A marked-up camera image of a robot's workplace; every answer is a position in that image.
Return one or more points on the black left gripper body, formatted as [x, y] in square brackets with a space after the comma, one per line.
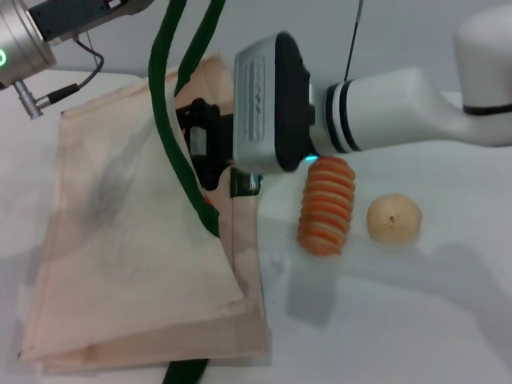
[80, 18]

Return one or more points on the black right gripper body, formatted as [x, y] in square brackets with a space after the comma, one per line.
[212, 140]

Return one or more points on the orange fruit with stem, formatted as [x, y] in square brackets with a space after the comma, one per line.
[208, 200]

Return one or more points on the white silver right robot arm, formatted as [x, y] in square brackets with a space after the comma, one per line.
[400, 112]

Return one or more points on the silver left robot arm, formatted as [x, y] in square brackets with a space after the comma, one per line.
[22, 48]

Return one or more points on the silver cylindrical gripper knob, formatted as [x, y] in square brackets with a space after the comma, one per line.
[253, 181]

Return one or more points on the orange striped spiral bread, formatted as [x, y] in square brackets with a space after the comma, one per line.
[326, 206]

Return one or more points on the beige round fruit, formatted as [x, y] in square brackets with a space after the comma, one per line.
[394, 218]

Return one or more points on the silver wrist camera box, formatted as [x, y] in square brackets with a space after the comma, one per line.
[260, 108]

